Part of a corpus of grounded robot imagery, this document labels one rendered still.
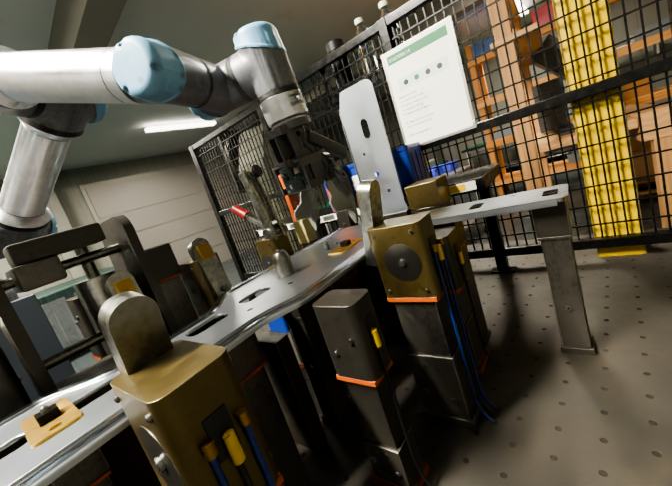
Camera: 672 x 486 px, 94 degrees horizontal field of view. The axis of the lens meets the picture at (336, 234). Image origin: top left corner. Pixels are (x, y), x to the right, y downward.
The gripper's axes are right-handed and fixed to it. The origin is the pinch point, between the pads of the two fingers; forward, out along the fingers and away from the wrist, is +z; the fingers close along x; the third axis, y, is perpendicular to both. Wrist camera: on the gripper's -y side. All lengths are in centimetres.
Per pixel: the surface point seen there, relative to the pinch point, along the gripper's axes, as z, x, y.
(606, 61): -9, 46, -59
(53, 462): 1.0, 3.8, 47.9
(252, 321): 3.1, 3.5, 27.3
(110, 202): -70, -701, -201
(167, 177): -83, -693, -327
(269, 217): -3.8, -19.3, -0.7
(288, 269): 3.1, -3.2, 13.2
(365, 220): -1.3, 11.4, 7.0
